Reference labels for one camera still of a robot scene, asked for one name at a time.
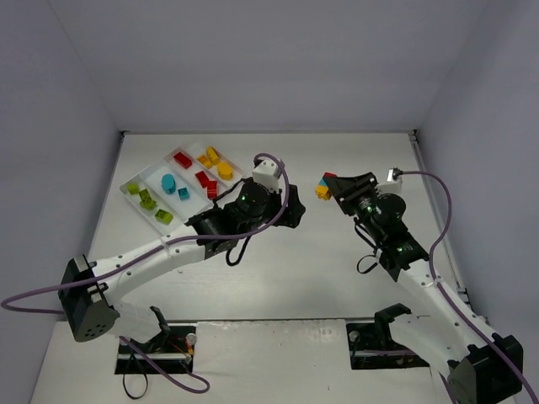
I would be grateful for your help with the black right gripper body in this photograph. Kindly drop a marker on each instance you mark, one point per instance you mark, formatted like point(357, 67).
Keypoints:
point(354, 192)

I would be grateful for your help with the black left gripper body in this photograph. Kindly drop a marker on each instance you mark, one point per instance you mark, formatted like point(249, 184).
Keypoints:
point(292, 206)

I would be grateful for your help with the yellow blue red lego stack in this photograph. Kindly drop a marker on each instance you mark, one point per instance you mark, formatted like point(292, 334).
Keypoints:
point(322, 190)

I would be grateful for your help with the yellow curved lego brick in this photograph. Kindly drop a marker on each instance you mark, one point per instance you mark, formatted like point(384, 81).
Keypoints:
point(224, 171)

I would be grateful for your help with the red curved lego brick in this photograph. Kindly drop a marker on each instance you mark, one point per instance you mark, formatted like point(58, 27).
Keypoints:
point(203, 179)

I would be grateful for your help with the long yellow lego brick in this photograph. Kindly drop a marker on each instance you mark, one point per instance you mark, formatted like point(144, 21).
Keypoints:
point(212, 155)

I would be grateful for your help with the small blue lego brick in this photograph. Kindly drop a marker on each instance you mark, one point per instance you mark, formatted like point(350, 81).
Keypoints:
point(183, 193)

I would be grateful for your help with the red flower lego brick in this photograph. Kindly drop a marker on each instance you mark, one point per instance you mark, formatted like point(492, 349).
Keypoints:
point(183, 160)

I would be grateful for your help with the blue oval lego brick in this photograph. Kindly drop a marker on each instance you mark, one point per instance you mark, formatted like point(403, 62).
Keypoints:
point(168, 183)

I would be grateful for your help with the long green lego brick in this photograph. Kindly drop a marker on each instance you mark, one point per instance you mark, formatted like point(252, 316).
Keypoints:
point(147, 202)

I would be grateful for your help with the small green lego brick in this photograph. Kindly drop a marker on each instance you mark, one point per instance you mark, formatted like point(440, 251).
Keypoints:
point(133, 188)

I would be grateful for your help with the yellow square lego brick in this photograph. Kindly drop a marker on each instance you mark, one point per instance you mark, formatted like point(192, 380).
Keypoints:
point(205, 161)

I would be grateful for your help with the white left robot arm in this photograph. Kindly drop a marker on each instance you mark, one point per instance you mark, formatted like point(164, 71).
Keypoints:
point(92, 291)

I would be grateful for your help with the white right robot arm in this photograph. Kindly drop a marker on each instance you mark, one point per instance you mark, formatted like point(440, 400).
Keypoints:
point(478, 365)

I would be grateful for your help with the clear plastic divided tray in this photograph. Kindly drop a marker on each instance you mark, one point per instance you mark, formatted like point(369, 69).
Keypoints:
point(181, 184)

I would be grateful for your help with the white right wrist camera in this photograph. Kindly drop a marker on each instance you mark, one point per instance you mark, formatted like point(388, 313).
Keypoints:
point(393, 184)

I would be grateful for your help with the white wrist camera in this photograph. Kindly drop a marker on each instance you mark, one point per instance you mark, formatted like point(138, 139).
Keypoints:
point(393, 184)
point(267, 172)

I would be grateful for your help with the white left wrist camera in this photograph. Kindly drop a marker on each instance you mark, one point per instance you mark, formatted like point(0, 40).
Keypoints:
point(267, 172)

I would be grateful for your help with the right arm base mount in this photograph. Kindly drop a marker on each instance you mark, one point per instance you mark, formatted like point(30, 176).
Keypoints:
point(368, 352)

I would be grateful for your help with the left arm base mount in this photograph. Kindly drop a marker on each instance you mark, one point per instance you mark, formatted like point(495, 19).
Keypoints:
point(174, 353)

